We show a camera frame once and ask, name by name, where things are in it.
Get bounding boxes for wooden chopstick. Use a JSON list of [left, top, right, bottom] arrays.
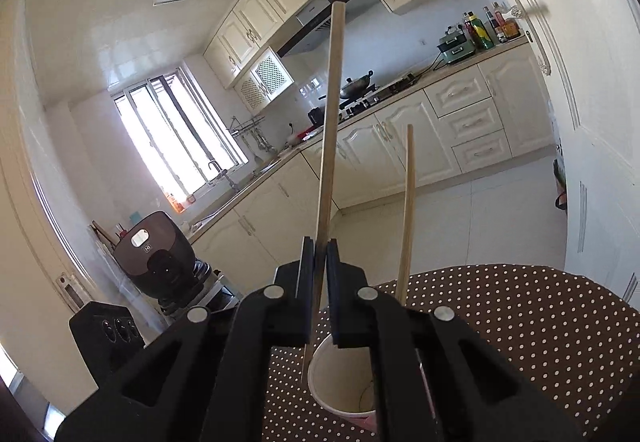
[[396, 124, 416, 298], [301, 2, 346, 388]]

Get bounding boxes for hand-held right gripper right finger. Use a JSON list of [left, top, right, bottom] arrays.
[[327, 242, 582, 442]]

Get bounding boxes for cream lower cabinets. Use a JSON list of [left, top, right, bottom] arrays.
[[189, 43, 557, 295]]

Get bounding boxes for range hood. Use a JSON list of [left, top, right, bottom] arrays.
[[276, 0, 382, 59]]

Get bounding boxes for small lattice door cabinet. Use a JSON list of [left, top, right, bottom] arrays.
[[234, 47, 295, 112]]

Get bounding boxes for pink paper cup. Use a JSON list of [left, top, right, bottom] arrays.
[[307, 333, 383, 433]]

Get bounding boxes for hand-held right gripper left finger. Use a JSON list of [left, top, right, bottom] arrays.
[[54, 236, 316, 442]]

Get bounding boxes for green bottle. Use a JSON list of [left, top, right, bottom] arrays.
[[470, 14, 494, 49]]

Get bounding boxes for silver door handle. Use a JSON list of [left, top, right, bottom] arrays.
[[495, 0, 552, 76]]

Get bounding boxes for gas stove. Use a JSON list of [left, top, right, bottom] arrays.
[[339, 72, 420, 117]]

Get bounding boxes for kitchen window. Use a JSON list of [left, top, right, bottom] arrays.
[[112, 69, 251, 204]]

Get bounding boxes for bag beside door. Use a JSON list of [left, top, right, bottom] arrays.
[[552, 159, 569, 211]]

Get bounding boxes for wall utensil rack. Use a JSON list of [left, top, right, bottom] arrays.
[[227, 116, 267, 144]]

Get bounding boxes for green multi cooker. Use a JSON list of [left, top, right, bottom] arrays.
[[436, 25, 482, 68]]

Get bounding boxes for sink faucet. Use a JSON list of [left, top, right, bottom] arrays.
[[207, 160, 237, 194]]

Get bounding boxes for white door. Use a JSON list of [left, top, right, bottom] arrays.
[[445, 0, 640, 323]]

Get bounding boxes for brown polka dot tablecloth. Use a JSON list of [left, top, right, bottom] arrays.
[[262, 263, 638, 442]]

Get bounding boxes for steel wok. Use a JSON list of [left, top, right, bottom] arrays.
[[339, 69, 377, 101]]

